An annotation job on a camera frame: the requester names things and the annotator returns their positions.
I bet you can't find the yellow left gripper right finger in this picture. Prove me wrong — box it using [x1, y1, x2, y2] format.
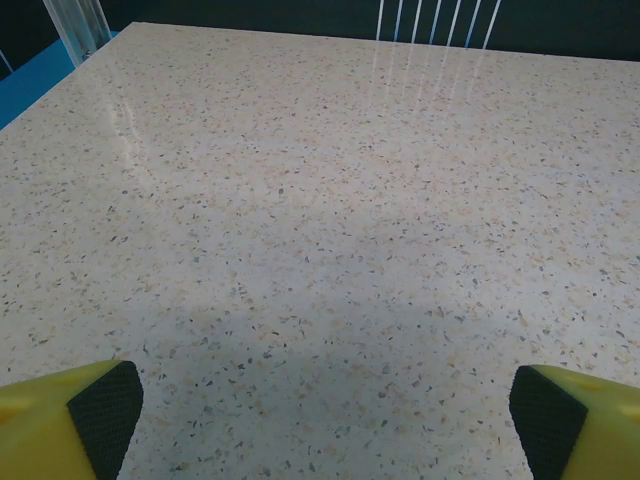
[509, 363, 640, 480]

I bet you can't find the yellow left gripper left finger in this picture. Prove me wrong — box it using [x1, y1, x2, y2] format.
[0, 358, 145, 480]

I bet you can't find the aluminium frame post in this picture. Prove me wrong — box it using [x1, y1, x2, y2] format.
[42, 0, 124, 67]

